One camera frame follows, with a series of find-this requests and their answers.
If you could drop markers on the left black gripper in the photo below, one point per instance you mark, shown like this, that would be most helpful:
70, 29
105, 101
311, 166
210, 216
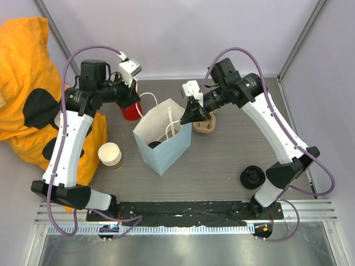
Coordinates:
130, 96

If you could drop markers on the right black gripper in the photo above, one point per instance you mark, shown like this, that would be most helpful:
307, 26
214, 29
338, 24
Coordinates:
193, 113

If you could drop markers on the brown pulp cup carrier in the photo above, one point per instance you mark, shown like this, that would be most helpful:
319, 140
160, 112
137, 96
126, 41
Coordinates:
170, 135

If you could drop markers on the light blue paper bag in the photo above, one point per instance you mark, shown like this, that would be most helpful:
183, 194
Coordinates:
153, 126

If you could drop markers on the single black cup lid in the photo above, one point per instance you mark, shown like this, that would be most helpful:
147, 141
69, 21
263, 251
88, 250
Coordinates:
154, 144

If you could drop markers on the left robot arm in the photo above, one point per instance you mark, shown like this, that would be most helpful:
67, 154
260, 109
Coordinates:
92, 88

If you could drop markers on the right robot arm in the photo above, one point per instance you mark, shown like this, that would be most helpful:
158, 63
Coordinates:
247, 93

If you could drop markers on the red cup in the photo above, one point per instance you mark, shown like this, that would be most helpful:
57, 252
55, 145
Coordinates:
133, 112

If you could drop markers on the brown cup carrier stack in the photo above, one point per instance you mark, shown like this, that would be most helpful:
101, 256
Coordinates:
205, 127

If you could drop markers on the paper cup stack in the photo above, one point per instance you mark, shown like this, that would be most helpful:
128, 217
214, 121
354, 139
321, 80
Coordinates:
110, 155

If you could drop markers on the black lid stack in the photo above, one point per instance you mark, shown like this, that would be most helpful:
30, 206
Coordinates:
252, 177

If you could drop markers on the orange cartoon cloth bag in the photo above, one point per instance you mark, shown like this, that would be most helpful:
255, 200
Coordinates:
30, 90

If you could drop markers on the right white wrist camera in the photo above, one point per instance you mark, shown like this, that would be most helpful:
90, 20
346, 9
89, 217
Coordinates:
191, 88

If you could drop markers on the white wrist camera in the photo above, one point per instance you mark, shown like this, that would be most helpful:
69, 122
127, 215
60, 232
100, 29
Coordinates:
191, 88
128, 69

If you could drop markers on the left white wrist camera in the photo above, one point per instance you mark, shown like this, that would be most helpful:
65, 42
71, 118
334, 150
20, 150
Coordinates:
128, 69

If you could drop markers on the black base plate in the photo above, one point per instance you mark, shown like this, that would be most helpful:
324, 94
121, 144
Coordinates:
196, 213

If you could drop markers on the white slotted cable duct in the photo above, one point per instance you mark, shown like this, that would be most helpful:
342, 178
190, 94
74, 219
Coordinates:
111, 230

